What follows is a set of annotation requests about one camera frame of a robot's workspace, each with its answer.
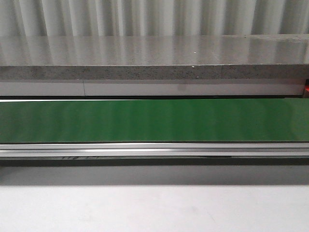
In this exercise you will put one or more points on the grey speckled stone counter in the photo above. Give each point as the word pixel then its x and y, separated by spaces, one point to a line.
pixel 154 66

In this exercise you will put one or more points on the green conveyor belt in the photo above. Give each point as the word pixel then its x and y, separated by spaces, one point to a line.
pixel 185 120

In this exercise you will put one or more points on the white pleated curtain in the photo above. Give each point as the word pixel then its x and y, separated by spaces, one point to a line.
pixel 152 17

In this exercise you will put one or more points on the aluminium conveyor frame rail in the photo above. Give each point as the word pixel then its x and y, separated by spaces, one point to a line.
pixel 154 154

